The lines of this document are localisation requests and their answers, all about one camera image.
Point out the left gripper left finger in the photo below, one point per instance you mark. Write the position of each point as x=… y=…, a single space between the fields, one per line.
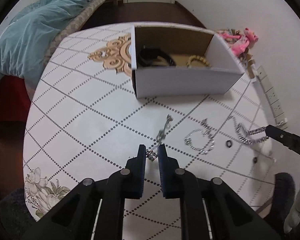
x=135 y=180

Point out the black wristband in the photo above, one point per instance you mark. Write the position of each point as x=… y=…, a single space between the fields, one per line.
x=147 y=55

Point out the bed mattress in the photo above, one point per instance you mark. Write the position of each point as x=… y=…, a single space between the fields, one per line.
x=75 y=25

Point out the pink panther plush toy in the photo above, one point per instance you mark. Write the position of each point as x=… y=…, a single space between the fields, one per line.
x=239 y=41

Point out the white cardboard box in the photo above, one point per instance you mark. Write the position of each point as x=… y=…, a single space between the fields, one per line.
x=204 y=62

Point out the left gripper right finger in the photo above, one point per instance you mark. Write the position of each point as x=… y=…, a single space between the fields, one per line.
x=168 y=178

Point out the white patterned tablecloth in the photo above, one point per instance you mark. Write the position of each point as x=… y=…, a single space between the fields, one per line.
x=85 y=122

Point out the teal duvet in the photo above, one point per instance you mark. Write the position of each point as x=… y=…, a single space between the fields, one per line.
x=25 y=41

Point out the white power strip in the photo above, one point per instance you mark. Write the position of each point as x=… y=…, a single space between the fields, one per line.
x=269 y=100

